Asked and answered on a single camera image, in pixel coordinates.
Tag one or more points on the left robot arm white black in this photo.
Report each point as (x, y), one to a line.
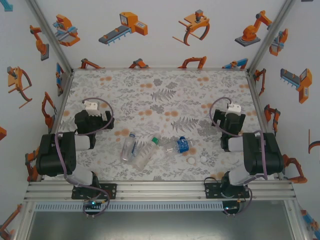
(55, 155)

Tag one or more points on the grey metal sheet panel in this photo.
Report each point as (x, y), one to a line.
(160, 225)

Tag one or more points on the aluminium frame rail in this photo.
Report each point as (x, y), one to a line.
(160, 190)

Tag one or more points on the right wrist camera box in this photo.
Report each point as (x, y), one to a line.
(234, 108)

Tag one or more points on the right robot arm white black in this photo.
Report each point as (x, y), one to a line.
(265, 155)

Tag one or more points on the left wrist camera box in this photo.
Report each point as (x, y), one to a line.
(91, 107)

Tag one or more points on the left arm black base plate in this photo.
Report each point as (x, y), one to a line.
(111, 191)

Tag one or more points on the clear bottle blue label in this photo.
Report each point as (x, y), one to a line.
(182, 145)

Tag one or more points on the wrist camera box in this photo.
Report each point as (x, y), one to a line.
(91, 107)
(234, 108)

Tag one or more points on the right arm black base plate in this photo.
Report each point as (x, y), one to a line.
(211, 191)

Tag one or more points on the floral table cloth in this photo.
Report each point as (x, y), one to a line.
(160, 87)

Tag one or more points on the aluminium frame leg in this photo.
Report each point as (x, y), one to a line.
(22, 230)
(298, 230)

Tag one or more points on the aluminium frame post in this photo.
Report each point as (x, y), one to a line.
(270, 36)
(50, 35)

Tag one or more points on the aluminium side rail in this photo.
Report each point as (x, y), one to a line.
(256, 100)
(62, 100)

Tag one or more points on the clear bottle green label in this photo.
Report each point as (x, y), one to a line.
(143, 156)

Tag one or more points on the clear plastic bottle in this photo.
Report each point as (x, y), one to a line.
(127, 150)

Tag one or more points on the controller board green light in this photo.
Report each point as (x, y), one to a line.
(231, 208)
(93, 203)

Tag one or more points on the thin aluminium rail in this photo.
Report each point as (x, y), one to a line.
(160, 68)

